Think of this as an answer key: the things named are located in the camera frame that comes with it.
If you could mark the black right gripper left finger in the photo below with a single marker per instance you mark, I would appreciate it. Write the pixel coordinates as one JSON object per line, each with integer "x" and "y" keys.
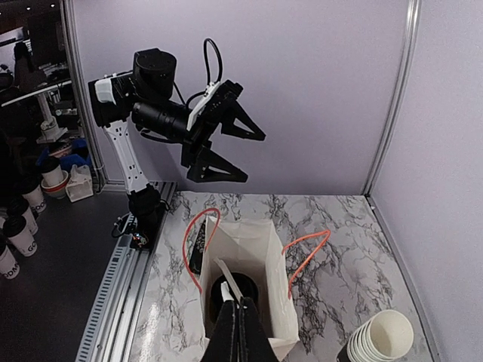
{"x": 223, "y": 345}

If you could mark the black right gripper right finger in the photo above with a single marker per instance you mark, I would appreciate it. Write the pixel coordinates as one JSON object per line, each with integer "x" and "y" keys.
{"x": 253, "y": 344}

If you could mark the aluminium frame post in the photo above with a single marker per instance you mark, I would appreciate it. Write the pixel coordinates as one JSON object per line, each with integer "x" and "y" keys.
{"x": 81, "y": 93}
{"x": 409, "y": 41}

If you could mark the white red rimmed bowl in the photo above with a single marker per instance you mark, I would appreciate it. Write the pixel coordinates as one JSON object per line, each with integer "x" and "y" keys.
{"x": 57, "y": 191}

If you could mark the white paper takeout bag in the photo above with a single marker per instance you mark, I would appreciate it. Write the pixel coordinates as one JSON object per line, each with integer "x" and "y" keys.
{"x": 255, "y": 255}

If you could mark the stack of paper cups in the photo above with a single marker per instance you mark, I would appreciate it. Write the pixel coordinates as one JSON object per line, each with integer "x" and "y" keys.
{"x": 387, "y": 336}

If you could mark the background white coffee cup three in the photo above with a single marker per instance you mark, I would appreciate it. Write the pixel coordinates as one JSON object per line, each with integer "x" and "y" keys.
{"x": 19, "y": 206}

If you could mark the background cup in bowl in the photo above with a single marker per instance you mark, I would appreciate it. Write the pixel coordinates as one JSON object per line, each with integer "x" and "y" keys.
{"x": 51, "y": 171}

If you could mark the black floral tray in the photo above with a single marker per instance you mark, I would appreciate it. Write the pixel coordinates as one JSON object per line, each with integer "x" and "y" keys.
{"x": 198, "y": 247}

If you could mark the right aluminium frame post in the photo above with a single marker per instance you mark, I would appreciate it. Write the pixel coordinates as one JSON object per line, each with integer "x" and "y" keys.
{"x": 409, "y": 41}

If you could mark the background white coffee cup four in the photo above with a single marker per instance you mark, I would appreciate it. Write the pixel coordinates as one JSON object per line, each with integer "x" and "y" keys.
{"x": 31, "y": 190}

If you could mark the aluminium table edge rail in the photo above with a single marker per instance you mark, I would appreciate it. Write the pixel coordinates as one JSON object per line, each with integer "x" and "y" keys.
{"x": 111, "y": 325}

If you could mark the background white coffee cup one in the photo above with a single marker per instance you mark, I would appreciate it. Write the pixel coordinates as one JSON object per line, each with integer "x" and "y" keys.
{"x": 8, "y": 265}

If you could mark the single white straw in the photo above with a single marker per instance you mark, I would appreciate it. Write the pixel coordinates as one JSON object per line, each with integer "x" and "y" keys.
{"x": 229, "y": 280}

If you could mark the background white coffee cup two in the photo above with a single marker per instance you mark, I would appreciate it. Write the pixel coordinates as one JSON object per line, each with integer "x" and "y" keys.
{"x": 17, "y": 232}

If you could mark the left aluminium frame post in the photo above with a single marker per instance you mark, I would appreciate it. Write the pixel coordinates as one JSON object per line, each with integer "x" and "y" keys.
{"x": 81, "y": 93}

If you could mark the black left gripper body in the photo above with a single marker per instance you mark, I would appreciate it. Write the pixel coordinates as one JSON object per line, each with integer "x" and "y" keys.
{"x": 199, "y": 136}

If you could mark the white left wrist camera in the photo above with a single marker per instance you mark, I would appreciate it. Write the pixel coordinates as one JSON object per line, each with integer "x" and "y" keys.
{"x": 214, "y": 96}

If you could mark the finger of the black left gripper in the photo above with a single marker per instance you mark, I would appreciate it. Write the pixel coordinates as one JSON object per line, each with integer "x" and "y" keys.
{"x": 209, "y": 167}
{"x": 236, "y": 122}

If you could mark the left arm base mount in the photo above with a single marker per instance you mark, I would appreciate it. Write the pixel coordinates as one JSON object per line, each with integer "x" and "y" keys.
{"x": 143, "y": 234}

